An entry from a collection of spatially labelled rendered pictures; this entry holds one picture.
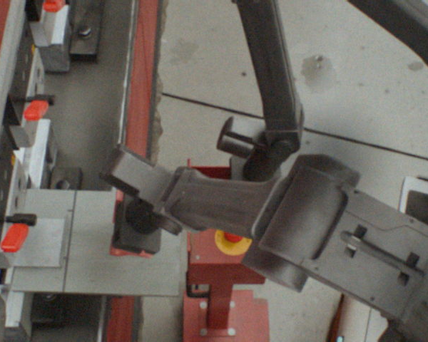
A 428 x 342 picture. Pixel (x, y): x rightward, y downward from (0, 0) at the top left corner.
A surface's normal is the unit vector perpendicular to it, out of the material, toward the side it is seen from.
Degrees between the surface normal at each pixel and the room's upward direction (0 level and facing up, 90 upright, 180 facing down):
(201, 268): 90
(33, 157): 0
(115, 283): 0
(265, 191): 63
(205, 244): 0
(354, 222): 19
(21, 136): 90
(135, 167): 31
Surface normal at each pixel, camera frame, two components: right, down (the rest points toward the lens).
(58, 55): -0.02, 0.87
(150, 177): 0.33, 0.03
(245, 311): 0.09, -0.51
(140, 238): 0.52, -0.40
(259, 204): -0.82, -0.50
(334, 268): -0.05, -0.18
